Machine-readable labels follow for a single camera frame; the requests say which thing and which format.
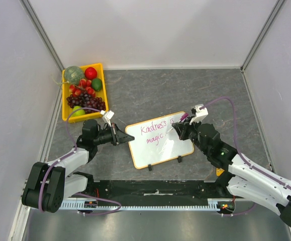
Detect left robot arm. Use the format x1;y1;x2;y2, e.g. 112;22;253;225
22;119;135;213

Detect yellow framed whiteboard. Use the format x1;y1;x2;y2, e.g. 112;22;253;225
125;111;194;169

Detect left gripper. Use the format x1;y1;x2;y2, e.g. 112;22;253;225
93;123;134;146

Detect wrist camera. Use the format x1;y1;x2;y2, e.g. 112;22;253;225
100;110;114;127
189;104;209;125

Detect green melon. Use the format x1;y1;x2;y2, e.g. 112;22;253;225
63;66;85;85

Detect white cable duct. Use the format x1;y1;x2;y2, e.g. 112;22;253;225
59;198;234;211

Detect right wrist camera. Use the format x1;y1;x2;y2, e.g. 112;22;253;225
189;104;209;125

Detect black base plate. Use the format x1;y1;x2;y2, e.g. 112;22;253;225
83;180;233;206

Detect red apple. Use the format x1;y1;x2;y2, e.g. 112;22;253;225
84;67;98;80

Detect light green apple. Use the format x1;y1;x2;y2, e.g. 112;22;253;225
71;106;85;117

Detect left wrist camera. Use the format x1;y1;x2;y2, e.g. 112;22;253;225
100;110;114;127

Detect yellow candy packet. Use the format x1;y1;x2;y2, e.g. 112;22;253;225
216;168;224;176

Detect purple grape bunch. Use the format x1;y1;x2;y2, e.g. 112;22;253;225
66;94;107;111

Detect dark green lime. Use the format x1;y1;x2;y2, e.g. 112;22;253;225
91;78;103;91

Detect pink capped whiteboard marker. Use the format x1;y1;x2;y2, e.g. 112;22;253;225
166;113;188;133

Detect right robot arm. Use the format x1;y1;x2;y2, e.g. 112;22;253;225
172;123;291;227

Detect yellow plastic bin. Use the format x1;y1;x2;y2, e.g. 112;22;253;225
62;63;109;123

